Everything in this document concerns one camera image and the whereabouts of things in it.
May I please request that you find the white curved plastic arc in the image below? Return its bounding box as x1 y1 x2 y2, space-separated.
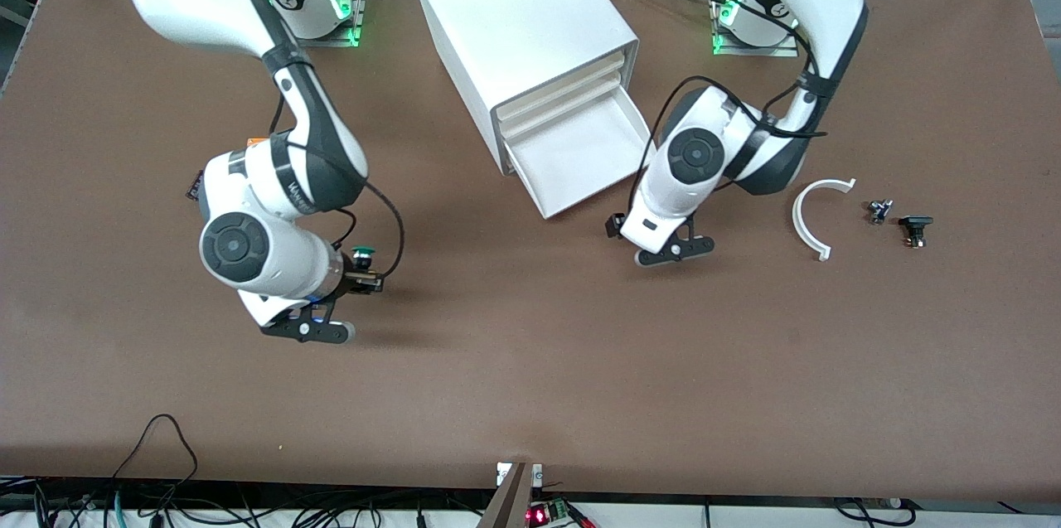
792 178 857 262

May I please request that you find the circuit board with red light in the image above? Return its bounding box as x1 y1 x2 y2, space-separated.
527 498 596 528

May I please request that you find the black switch part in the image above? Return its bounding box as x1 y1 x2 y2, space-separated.
899 215 935 249

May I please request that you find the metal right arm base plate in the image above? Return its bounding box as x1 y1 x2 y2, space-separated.
286 0 371 48

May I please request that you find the black looped cable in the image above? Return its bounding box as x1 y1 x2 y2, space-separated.
112 414 200 484

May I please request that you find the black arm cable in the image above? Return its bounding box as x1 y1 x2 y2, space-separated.
269 56 406 277
627 68 830 219

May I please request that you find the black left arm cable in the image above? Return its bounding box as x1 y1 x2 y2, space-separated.
627 68 830 219

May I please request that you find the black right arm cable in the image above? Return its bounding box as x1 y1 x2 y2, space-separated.
269 56 406 277

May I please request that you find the black cable under table edge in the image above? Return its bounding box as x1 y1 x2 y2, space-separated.
833 497 918 528

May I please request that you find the white plastic drawer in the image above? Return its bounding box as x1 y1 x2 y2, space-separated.
503 89 652 220
496 50 625 121
500 72 623 141

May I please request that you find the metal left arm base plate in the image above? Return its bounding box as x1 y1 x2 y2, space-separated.
710 0 801 58

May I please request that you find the white drawer cabinet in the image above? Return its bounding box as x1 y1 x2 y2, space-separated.
408 0 639 177

